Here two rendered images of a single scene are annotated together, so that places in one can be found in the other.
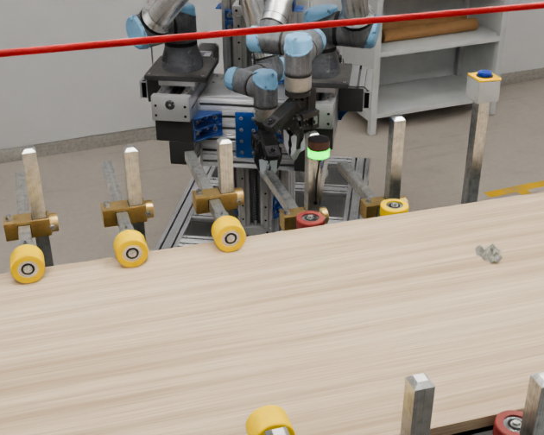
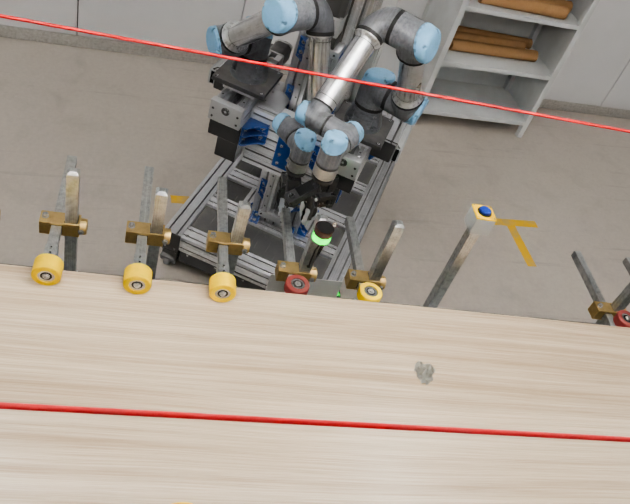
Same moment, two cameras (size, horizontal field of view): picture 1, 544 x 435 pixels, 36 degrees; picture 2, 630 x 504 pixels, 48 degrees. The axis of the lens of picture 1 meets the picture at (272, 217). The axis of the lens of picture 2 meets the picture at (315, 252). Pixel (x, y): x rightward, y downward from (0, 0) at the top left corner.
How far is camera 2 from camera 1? 67 cm
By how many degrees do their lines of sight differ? 14
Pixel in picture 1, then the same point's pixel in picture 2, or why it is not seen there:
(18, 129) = (111, 24)
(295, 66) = (325, 161)
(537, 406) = not seen: outside the picture
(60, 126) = (149, 32)
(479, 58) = (528, 84)
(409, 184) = (423, 188)
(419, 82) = (470, 86)
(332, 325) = (272, 412)
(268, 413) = not seen: outside the picture
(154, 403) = (104, 453)
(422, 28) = (488, 47)
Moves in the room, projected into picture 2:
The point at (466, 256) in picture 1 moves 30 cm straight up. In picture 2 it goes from (405, 369) to (443, 306)
